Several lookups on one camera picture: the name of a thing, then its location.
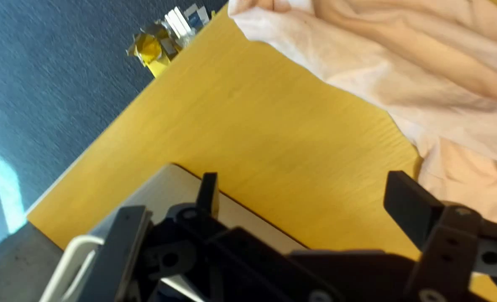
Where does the concrete pillar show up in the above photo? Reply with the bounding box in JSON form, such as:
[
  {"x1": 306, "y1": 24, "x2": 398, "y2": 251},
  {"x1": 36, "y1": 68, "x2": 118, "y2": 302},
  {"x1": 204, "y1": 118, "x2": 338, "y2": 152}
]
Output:
[{"x1": 0, "y1": 221, "x2": 68, "y2": 302}]

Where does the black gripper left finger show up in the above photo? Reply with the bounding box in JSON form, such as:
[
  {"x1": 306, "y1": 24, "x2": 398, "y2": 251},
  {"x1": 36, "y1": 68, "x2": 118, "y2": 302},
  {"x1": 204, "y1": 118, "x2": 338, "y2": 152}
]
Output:
[{"x1": 168, "y1": 172, "x2": 232, "y2": 249}]

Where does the pale thin cable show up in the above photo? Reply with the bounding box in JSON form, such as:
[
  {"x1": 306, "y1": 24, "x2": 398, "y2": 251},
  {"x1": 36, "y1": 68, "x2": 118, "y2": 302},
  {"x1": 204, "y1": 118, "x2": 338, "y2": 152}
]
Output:
[{"x1": 37, "y1": 234, "x2": 106, "y2": 302}]

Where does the peach printed t-shirt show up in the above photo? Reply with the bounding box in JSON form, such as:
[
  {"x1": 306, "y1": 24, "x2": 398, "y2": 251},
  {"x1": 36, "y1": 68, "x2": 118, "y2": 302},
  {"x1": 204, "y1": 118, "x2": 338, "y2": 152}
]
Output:
[{"x1": 227, "y1": 0, "x2": 497, "y2": 227}]

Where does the white plastic storage bin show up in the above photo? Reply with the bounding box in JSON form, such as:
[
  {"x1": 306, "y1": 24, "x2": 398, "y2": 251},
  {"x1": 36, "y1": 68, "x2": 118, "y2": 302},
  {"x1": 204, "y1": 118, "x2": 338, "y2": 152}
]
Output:
[{"x1": 89, "y1": 162, "x2": 311, "y2": 261}]

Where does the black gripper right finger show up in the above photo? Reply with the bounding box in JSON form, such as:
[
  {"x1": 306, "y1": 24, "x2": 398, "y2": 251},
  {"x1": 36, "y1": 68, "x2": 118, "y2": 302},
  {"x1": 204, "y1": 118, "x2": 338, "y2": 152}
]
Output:
[{"x1": 385, "y1": 170, "x2": 487, "y2": 283}]

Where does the small white box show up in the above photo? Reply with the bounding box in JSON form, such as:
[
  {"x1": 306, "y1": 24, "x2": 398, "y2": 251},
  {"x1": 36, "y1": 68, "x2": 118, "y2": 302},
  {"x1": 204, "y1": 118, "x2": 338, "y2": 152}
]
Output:
[{"x1": 163, "y1": 2, "x2": 212, "y2": 38}]

